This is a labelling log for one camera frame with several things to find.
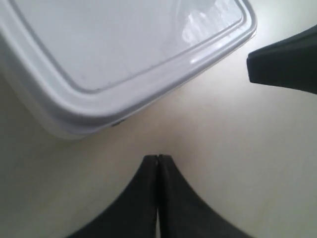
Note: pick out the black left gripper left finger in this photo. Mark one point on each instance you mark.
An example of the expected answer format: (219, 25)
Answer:
(133, 214)

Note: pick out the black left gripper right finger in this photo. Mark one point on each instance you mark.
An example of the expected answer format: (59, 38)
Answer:
(182, 213)

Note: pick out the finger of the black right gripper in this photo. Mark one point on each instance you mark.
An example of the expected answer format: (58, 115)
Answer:
(290, 63)

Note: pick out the white lidded plastic container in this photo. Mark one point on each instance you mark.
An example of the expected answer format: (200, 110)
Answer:
(82, 65)

